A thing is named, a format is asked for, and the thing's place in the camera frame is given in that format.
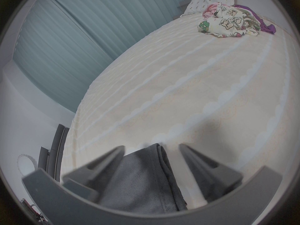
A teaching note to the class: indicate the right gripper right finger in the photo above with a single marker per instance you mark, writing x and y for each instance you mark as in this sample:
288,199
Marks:
211,177

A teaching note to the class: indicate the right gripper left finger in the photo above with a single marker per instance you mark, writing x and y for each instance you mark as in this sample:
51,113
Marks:
98,174

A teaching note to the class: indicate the black T-shirt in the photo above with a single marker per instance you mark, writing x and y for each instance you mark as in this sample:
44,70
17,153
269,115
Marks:
145,184

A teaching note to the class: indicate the black chest of drawers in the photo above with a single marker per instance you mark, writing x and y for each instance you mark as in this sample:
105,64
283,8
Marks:
56,149

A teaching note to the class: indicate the bed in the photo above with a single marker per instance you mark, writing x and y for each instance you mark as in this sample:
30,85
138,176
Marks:
187,90

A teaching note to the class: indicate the white printed pyjama garment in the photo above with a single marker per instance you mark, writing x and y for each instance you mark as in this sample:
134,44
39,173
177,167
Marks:
229,22

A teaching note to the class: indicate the purple satin garment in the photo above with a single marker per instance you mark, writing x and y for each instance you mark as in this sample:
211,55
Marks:
264,24

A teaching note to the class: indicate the pink garment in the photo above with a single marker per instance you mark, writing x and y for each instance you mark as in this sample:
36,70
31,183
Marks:
209,10

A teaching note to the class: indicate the grey bedside table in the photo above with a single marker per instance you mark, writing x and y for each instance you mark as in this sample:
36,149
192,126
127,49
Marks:
181,6

